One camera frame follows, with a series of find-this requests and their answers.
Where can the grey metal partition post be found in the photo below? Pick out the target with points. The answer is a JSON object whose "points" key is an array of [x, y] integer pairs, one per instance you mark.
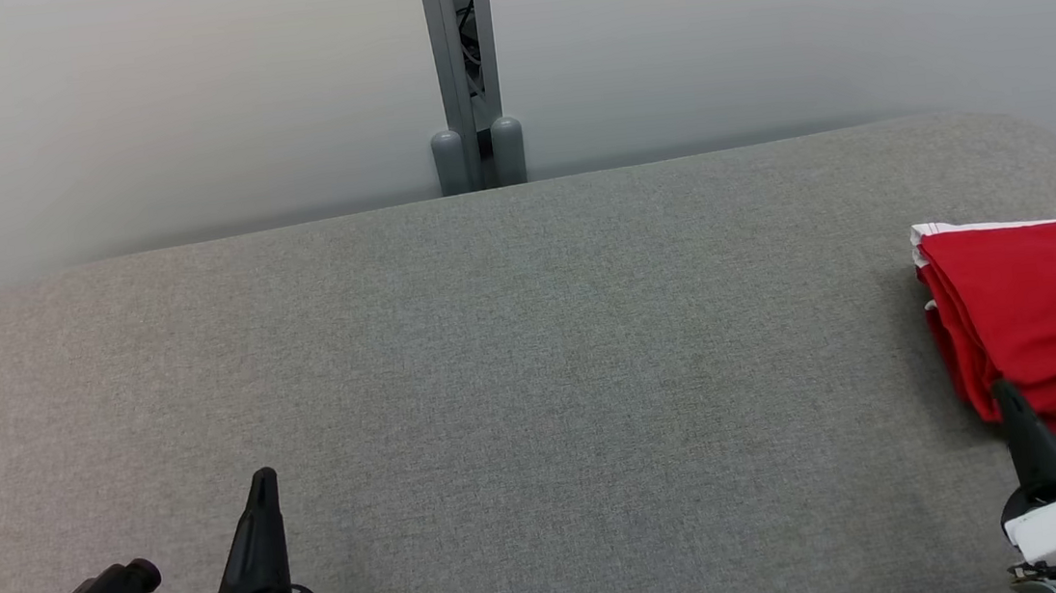
{"points": [[445, 43]]}

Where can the red shirt with white sleeves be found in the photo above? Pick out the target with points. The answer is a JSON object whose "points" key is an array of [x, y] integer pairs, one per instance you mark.
{"points": [[1043, 315]]}

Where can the grey cylindrical post foot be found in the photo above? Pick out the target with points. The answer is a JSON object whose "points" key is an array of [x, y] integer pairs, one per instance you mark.
{"points": [[508, 151], [449, 164]]}

